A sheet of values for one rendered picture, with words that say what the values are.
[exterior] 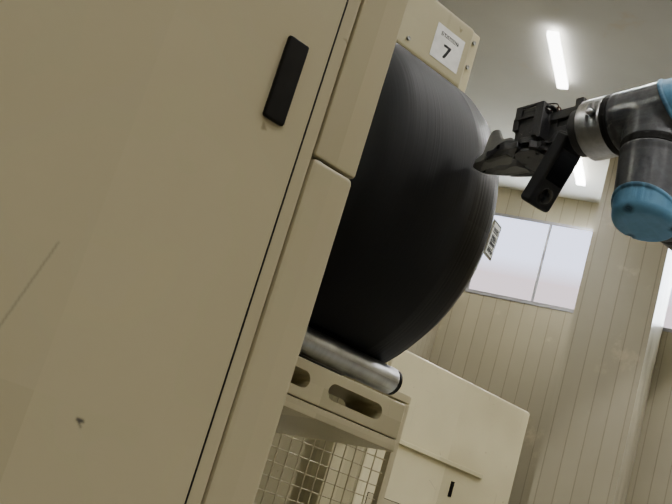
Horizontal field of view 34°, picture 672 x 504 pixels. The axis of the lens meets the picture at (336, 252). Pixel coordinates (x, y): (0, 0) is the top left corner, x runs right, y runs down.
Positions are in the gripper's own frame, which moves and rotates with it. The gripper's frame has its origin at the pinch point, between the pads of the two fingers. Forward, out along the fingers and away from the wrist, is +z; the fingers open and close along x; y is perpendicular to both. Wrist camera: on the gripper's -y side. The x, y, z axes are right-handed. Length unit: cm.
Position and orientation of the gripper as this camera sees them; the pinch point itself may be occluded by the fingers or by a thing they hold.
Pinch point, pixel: (480, 169)
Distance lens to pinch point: 178.6
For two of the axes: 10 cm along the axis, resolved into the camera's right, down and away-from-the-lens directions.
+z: -6.8, 1.3, 7.2
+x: -7.0, -3.9, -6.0
